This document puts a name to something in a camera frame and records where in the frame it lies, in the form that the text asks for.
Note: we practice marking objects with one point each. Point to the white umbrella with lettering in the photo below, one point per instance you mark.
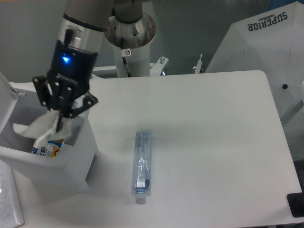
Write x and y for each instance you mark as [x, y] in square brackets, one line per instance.
[272, 42]

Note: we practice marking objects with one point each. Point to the white plastic trash can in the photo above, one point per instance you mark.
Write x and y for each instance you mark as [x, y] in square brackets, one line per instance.
[30, 143]

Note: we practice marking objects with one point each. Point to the clear plastic bottle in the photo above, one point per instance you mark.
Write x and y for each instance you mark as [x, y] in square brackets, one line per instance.
[142, 162]

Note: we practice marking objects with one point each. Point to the white tissue wrapper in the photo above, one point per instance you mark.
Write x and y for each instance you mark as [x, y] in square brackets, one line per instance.
[44, 129]

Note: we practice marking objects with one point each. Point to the blue yellow snack packet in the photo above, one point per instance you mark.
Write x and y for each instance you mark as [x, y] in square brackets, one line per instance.
[50, 150]

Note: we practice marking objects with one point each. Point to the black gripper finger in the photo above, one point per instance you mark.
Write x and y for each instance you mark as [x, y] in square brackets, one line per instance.
[66, 102]
[43, 92]

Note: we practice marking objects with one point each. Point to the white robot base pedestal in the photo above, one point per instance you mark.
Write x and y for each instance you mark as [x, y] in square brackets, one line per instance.
[131, 45]

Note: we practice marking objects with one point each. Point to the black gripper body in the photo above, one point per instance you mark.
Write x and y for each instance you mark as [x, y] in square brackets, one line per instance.
[71, 69]

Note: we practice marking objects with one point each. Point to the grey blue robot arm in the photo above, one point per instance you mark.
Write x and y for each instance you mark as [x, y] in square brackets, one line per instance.
[85, 21]

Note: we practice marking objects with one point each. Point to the black device at edge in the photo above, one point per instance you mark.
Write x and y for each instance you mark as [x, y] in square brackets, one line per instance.
[296, 204]

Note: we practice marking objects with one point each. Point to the white metal mounting bracket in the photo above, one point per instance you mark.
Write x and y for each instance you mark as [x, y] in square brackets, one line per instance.
[156, 69]

